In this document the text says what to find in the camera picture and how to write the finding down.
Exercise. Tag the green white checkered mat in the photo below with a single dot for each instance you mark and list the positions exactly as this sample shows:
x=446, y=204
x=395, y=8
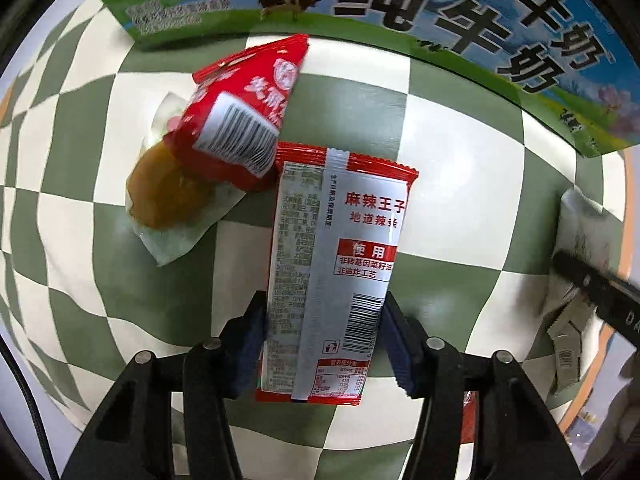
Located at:
x=80, y=294

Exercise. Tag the clear packet with brown cake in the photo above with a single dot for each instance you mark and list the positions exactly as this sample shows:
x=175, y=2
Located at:
x=170, y=209

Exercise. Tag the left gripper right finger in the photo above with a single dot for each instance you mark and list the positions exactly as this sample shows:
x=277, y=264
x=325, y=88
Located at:
x=515, y=435

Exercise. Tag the red white spicy strip packet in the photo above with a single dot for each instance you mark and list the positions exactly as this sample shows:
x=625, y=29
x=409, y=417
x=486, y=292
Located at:
x=335, y=238

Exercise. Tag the cardboard box with blue print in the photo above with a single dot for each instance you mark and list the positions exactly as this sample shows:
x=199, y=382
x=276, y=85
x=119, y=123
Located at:
x=563, y=61

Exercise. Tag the white silver snack packet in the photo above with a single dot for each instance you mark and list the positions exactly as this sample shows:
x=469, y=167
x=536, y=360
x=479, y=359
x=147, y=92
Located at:
x=585, y=242

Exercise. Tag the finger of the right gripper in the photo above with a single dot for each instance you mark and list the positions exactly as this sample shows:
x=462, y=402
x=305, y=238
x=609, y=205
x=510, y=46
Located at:
x=616, y=301

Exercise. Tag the small red snack packet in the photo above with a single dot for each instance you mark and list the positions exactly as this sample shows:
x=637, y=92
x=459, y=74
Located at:
x=230, y=128

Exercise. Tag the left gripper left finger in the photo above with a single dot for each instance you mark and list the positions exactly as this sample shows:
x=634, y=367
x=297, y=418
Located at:
x=129, y=434

